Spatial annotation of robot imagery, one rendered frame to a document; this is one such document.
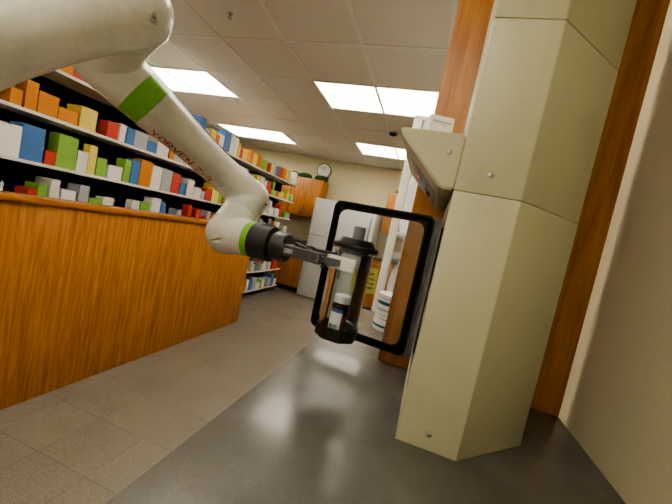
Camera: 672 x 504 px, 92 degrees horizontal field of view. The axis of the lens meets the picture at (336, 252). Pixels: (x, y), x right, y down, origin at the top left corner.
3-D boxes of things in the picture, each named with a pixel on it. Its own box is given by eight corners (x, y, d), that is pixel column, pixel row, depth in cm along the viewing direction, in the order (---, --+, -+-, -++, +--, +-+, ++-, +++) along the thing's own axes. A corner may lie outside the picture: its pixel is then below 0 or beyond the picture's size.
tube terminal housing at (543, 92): (501, 405, 85) (577, 110, 80) (543, 495, 54) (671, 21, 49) (406, 375, 92) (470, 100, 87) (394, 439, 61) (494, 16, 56)
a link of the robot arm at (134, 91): (62, 21, 58) (106, -1, 65) (43, 60, 66) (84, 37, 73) (152, 107, 68) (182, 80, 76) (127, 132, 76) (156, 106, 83)
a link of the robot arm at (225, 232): (207, 256, 90) (188, 232, 81) (229, 222, 96) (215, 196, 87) (251, 268, 86) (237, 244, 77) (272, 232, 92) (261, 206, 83)
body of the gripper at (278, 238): (269, 229, 79) (304, 237, 76) (284, 231, 87) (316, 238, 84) (263, 259, 79) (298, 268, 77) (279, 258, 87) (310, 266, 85)
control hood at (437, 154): (444, 211, 89) (453, 174, 88) (453, 189, 58) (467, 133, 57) (402, 203, 92) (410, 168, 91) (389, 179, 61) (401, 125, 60)
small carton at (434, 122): (439, 153, 72) (445, 126, 72) (448, 148, 67) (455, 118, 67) (417, 148, 72) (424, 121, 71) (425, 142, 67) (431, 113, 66)
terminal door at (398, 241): (403, 357, 91) (436, 216, 88) (309, 324, 103) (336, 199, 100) (404, 357, 91) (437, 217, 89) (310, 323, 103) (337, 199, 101)
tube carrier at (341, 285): (361, 332, 82) (381, 250, 81) (352, 344, 72) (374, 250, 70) (322, 320, 85) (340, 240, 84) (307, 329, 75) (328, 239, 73)
